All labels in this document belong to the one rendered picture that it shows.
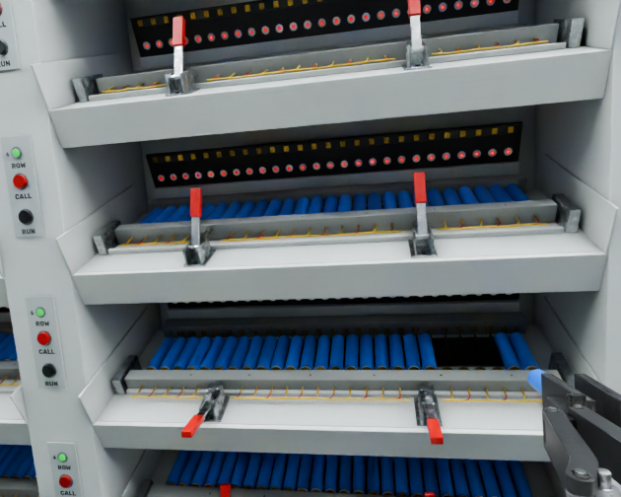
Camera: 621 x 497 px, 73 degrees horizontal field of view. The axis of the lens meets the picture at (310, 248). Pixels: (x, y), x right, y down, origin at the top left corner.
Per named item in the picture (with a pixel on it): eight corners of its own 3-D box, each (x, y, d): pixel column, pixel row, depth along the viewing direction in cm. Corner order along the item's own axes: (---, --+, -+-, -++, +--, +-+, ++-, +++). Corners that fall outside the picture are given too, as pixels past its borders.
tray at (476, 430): (595, 463, 47) (614, 402, 43) (103, 448, 57) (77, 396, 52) (533, 343, 65) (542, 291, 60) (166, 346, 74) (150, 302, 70)
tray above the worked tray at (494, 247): (599, 291, 45) (630, 164, 38) (83, 305, 54) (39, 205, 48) (532, 214, 62) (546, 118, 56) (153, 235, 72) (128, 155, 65)
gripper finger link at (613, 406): (620, 400, 28) (633, 400, 28) (573, 372, 35) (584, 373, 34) (622, 447, 28) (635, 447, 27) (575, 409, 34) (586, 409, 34)
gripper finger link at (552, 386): (597, 446, 28) (586, 446, 28) (552, 408, 35) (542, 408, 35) (594, 400, 28) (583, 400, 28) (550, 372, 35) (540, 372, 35)
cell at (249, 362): (264, 344, 64) (254, 376, 59) (252, 344, 65) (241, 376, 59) (262, 335, 63) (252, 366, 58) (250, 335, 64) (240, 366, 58)
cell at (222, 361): (239, 345, 65) (227, 376, 59) (228, 345, 65) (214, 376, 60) (237, 335, 64) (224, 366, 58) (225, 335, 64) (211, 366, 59)
